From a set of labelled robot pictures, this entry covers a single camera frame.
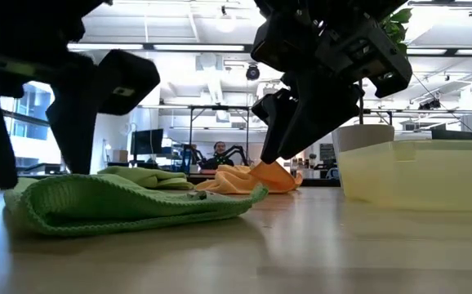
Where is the black round camera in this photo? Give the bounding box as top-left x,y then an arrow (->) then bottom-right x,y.
245,63 -> 261,82

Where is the green microfiber towel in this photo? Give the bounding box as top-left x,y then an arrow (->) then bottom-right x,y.
96,165 -> 196,192
2,173 -> 269,238

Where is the translucent yellow plastic bin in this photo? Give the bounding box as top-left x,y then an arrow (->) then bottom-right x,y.
336,140 -> 472,214

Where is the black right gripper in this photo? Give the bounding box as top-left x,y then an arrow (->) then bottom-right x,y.
256,0 -> 413,161

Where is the ceiling light strip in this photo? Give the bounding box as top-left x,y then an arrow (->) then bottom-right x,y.
67,42 -> 253,53
405,47 -> 472,57

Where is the orange microfiber towel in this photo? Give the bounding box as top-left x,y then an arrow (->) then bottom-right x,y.
194,160 -> 305,195

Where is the potted plant in white pot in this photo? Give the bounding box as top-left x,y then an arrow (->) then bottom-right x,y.
332,7 -> 415,164

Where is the black computer monitor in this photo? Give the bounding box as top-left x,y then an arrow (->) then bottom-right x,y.
129,128 -> 166,157
430,128 -> 472,142

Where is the person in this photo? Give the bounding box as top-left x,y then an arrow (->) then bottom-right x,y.
202,140 -> 237,171

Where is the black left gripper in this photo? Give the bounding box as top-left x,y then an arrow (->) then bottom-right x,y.
0,0 -> 162,189

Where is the black metal gantry frame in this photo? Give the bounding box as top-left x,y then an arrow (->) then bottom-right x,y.
186,104 -> 253,175

